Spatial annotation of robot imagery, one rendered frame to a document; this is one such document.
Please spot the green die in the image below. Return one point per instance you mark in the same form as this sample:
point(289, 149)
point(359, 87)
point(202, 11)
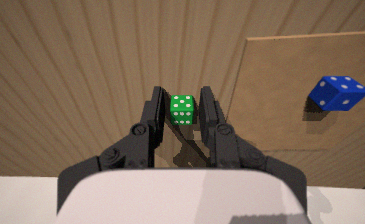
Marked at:
point(182, 109)

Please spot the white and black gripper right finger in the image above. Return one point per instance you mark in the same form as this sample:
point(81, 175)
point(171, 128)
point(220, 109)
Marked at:
point(231, 151)

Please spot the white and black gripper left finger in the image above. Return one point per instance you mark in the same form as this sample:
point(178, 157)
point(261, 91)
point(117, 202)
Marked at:
point(132, 151)

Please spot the blue die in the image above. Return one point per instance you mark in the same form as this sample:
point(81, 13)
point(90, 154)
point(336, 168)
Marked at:
point(337, 93)

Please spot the brown flat mat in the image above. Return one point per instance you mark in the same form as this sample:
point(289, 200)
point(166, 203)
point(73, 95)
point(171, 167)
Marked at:
point(270, 107)

